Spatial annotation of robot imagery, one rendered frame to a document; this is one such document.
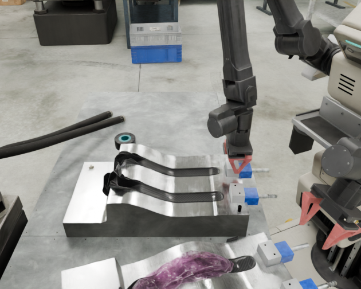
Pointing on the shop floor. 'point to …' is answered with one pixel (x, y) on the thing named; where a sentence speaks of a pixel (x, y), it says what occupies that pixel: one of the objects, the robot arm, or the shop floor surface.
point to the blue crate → (156, 54)
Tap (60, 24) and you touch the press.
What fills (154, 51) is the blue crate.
